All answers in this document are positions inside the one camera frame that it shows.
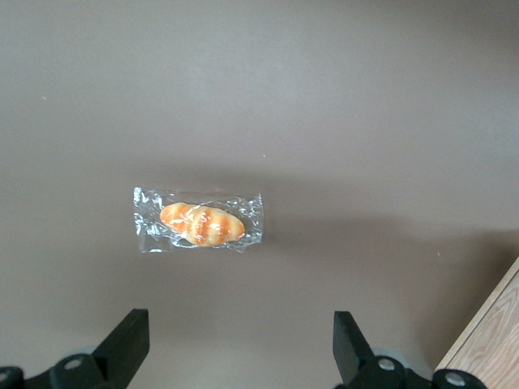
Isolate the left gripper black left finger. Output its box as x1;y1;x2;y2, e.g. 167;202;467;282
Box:
0;309;150;389

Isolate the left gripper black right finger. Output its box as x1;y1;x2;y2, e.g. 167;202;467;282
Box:
332;310;486;389

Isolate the oak wooden drawer cabinet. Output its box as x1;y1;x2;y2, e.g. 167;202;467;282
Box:
434;254;519;389

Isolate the bread roll in clear wrapper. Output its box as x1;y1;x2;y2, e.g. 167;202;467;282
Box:
132;186;264;254

